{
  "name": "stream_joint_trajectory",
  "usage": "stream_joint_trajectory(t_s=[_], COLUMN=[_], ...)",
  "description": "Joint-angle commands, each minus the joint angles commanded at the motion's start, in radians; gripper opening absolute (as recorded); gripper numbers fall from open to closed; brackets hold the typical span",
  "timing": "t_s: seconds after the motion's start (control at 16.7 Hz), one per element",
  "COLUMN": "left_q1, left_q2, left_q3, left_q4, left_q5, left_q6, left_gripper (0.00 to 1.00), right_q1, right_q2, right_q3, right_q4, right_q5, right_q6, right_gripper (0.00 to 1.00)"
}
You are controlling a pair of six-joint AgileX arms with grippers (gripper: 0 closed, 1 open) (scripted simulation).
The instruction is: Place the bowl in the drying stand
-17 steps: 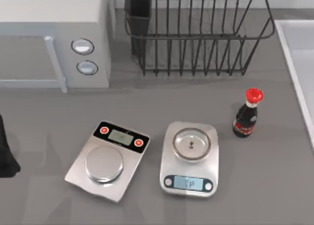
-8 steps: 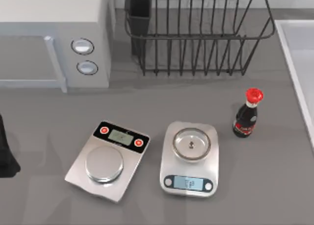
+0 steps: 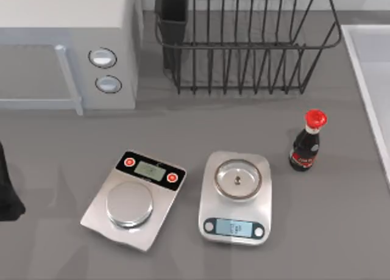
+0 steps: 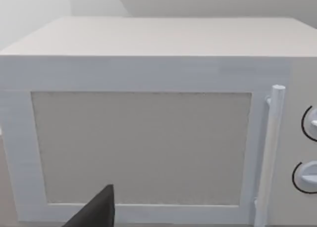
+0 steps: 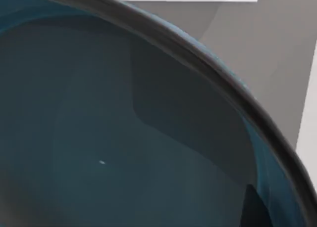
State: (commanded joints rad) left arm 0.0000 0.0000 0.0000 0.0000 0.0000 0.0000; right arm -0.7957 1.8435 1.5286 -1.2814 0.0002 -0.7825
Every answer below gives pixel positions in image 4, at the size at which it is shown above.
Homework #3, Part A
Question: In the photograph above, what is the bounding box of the pale microwave door handle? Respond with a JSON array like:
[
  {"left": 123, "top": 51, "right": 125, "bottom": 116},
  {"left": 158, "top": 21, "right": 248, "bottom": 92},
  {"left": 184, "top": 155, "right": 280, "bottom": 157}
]
[{"left": 253, "top": 84, "right": 286, "bottom": 227}]

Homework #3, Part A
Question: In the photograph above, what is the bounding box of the pale microwave door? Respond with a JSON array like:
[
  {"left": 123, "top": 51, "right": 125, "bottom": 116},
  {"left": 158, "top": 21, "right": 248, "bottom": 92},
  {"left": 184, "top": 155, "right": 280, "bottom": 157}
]
[{"left": 0, "top": 56, "right": 290, "bottom": 225}]

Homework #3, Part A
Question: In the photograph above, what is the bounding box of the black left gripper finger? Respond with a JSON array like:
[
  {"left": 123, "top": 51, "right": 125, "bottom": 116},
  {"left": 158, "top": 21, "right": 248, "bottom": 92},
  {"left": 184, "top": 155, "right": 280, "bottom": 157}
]
[{"left": 64, "top": 183, "right": 115, "bottom": 227}]

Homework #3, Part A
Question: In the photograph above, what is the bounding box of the pale microwave knob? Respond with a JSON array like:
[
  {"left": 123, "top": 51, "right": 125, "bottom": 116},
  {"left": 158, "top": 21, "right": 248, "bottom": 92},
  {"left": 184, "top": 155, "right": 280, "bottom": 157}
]
[
  {"left": 301, "top": 105, "right": 317, "bottom": 141},
  {"left": 291, "top": 161, "right": 317, "bottom": 195}
]

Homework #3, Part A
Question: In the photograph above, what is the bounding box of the pale microwave oven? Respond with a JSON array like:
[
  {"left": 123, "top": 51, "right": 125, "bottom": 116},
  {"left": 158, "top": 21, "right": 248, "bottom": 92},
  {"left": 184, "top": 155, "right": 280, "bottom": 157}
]
[{"left": 0, "top": 16, "right": 317, "bottom": 227}]

